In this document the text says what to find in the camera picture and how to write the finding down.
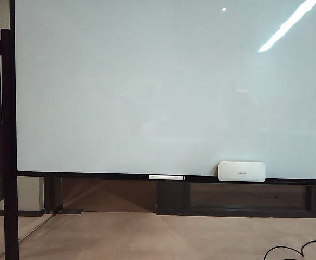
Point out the white rectangular board eraser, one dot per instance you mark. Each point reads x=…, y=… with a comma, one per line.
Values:
x=242, y=171

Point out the frosted glass wall panels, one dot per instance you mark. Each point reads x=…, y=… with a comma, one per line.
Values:
x=31, y=192

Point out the black whiteboard stand frame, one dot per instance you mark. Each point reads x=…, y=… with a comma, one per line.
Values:
x=10, y=135

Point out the white glass whiteboard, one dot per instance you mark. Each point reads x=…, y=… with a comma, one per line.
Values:
x=147, y=81

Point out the black flat floor plate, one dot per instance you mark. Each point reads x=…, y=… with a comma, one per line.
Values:
x=71, y=211

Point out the white marker with black ends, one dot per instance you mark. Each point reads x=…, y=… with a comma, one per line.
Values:
x=166, y=177

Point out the dark framed glass partition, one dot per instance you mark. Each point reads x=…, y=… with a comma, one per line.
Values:
x=174, y=197

